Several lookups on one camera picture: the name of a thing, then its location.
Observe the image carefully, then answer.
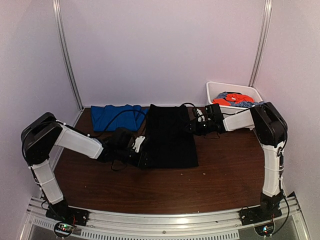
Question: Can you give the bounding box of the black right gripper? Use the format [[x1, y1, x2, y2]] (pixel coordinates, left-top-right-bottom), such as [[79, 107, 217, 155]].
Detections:
[[184, 119, 215, 136]]

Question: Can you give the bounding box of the blue pleated skirt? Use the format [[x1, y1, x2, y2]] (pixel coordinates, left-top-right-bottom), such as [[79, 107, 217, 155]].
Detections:
[[90, 104, 149, 133]]

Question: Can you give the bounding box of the black garment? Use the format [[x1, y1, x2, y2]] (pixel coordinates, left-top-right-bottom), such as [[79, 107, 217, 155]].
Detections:
[[144, 104, 199, 169]]

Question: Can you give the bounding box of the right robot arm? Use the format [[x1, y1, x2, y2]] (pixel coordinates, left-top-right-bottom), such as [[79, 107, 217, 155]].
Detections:
[[184, 102, 288, 225]]

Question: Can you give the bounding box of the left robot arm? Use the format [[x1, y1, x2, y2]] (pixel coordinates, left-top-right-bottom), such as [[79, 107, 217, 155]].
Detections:
[[20, 112, 151, 222]]

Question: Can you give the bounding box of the white laundry basket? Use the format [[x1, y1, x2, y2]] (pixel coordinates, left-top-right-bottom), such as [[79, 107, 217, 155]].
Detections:
[[206, 81, 264, 114]]

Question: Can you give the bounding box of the orange garment in basket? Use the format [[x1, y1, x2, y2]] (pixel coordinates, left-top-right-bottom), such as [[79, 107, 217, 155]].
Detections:
[[212, 92, 255, 106]]

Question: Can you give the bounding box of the blue checked shirt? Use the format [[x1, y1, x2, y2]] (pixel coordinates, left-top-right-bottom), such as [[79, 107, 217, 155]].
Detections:
[[216, 91, 266, 110]]

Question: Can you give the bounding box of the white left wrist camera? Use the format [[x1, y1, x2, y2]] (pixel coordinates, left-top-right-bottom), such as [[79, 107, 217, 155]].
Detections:
[[132, 135, 146, 153]]

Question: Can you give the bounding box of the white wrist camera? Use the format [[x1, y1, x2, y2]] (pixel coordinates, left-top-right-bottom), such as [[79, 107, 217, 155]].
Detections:
[[192, 107, 206, 122], [132, 135, 146, 153]]

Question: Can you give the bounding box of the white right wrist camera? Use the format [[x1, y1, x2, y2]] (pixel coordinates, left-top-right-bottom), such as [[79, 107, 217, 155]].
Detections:
[[192, 107, 206, 122]]

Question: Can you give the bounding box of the black right camera cable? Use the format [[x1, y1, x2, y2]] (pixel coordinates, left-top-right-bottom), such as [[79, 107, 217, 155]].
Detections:
[[178, 102, 198, 118]]

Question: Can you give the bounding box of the black camera cable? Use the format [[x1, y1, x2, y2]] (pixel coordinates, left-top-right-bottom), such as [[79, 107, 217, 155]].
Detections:
[[87, 109, 148, 141], [178, 102, 198, 118]]

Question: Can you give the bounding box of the black left camera cable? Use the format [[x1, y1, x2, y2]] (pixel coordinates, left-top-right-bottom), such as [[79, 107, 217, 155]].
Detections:
[[87, 109, 148, 141]]

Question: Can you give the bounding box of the front aluminium rail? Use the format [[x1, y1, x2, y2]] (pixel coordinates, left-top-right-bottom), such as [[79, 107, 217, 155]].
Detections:
[[24, 192, 303, 240]]

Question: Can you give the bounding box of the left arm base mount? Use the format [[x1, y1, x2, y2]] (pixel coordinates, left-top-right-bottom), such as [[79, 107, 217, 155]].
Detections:
[[45, 204, 89, 239]]

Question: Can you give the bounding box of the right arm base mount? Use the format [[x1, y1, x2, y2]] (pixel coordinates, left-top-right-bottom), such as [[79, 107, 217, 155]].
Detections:
[[238, 206, 282, 238]]

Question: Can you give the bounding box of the right aluminium frame post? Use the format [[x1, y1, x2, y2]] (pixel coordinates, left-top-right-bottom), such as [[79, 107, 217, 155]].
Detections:
[[248, 0, 273, 88]]

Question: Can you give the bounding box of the aluminium frame post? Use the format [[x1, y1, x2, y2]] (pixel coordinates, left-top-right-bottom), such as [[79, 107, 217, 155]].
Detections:
[[248, 0, 273, 88], [52, 0, 84, 111]]

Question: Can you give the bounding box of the left aluminium frame post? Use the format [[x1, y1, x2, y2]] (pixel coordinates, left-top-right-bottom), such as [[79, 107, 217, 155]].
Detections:
[[52, 0, 84, 111]]

